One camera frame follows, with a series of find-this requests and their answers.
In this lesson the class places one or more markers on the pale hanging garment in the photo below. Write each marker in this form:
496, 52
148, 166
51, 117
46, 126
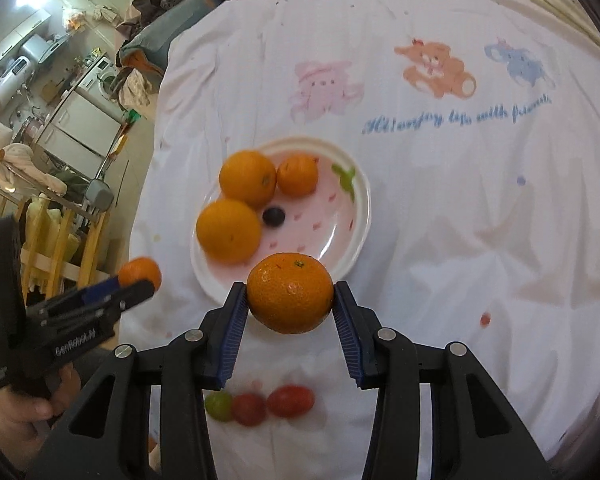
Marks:
25, 165

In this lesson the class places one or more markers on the grey and orange pillow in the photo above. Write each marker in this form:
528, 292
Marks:
145, 42

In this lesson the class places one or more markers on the small tangerine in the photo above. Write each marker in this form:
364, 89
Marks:
141, 270
290, 292
297, 175

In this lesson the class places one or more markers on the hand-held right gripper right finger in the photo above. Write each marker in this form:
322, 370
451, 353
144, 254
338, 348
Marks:
347, 340

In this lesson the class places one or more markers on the white kitchen cabinets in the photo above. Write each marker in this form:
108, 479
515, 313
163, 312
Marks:
77, 130

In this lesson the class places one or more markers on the green brush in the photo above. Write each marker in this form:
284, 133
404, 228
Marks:
132, 116

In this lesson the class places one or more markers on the floral sheet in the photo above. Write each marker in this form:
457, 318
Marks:
130, 87

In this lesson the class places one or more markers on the hanging beige towel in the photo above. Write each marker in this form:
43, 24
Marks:
102, 14

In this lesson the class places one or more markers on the wooden chair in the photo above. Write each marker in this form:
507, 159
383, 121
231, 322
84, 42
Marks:
87, 255

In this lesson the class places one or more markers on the red cherry tomato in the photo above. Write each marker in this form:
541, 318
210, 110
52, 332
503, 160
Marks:
248, 408
290, 401

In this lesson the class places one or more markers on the person's left hand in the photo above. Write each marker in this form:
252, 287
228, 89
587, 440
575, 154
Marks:
20, 410

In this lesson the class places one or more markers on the green cherry tomato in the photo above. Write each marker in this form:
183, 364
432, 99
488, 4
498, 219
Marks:
219, 405

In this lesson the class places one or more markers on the dark blueberry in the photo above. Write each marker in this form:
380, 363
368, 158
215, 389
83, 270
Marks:
274, 216

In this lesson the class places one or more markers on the white washing machine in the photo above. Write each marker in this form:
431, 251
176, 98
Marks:
105, 77

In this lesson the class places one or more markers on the pale yellow cloth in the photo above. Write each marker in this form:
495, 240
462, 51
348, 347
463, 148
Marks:
45, 230

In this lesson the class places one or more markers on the hanging orange bag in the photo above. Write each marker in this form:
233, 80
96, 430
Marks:
75, 17

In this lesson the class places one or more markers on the silver water heater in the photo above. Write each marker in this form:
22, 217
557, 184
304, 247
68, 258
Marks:
10, 80

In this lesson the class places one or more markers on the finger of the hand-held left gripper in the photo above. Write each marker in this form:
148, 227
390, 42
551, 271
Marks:
125, 297
102, 290

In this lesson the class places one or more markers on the person's right hand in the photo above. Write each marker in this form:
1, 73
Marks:
153, 452

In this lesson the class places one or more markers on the white printed blanket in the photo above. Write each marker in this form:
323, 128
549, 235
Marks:
430, 210

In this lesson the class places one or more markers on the pink strawberry print plate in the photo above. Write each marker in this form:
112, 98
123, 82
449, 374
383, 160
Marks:
325, 230

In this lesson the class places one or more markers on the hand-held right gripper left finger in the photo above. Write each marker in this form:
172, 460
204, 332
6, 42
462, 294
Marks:
232, 340

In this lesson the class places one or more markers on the grey dustpan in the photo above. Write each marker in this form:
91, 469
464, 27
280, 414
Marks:
99, 194

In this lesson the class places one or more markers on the large orange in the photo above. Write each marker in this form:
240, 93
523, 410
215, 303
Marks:
247, 177
228, 230

